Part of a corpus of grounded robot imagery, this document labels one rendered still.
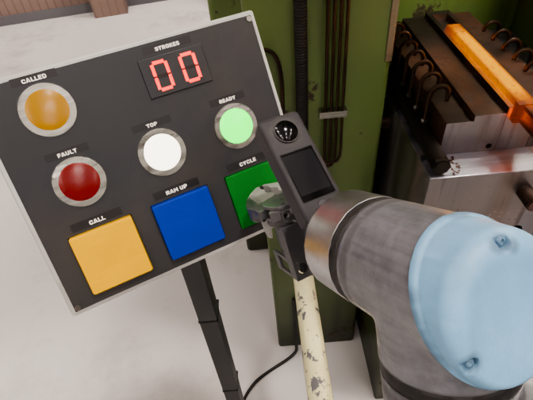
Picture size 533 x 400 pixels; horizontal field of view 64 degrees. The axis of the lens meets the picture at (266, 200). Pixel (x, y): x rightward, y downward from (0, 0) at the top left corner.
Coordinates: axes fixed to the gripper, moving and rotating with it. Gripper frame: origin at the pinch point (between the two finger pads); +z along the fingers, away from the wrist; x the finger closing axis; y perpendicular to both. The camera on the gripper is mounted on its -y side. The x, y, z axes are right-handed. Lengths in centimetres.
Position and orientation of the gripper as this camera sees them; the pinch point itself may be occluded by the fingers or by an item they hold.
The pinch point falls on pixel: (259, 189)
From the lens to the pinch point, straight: 56.1
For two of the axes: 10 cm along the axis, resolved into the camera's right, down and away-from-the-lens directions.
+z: -3.7, -1.5, 9.2
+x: 8.8, -3.7, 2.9
